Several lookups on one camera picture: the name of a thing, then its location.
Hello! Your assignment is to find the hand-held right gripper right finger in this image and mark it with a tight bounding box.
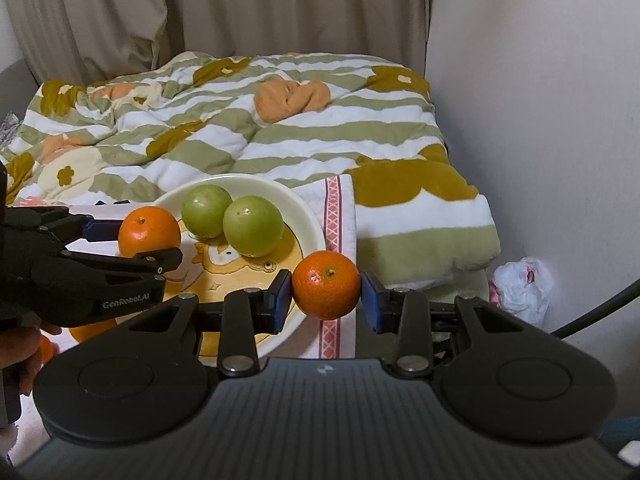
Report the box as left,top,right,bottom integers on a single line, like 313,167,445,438
360,270,546,379

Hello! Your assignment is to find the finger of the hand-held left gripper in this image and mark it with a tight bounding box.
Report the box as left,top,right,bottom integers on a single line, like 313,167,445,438
59,246,184,282
4,205,126,245

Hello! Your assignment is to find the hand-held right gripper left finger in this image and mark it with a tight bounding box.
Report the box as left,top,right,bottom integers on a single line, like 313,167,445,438
115,269,293,378

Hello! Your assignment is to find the tangerine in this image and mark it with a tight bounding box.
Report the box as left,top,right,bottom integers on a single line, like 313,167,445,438
291,251,362,321
118,206,182,259
39,319,119,365

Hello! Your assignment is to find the cream cartoon print plate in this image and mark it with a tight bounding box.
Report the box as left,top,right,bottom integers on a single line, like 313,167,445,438
150,173,327,361

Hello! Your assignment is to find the person's left hand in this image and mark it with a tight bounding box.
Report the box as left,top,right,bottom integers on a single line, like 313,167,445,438
0,321,62,397

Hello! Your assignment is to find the green round fruit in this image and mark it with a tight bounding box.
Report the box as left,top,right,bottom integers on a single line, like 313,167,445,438
223,196,285,257
181,184,234,240

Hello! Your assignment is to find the white towel with pink border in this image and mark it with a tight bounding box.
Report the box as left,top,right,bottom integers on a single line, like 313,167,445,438
10,174,359,361

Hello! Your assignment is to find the grey patterned cloth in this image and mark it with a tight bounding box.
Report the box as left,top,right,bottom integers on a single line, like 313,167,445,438
0,112,24,149

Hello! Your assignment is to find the white plastic bag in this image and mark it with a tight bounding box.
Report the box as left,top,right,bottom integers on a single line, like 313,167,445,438
488,257,555,329

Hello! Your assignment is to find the green striped floral blanket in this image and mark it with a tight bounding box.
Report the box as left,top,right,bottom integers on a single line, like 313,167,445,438
0,51,501,292

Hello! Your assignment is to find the beige curtain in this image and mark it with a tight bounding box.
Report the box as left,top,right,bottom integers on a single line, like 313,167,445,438
0,0,434,87

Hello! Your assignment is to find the black cable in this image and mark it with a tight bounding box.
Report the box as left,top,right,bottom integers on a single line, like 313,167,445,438
549,277,640,339

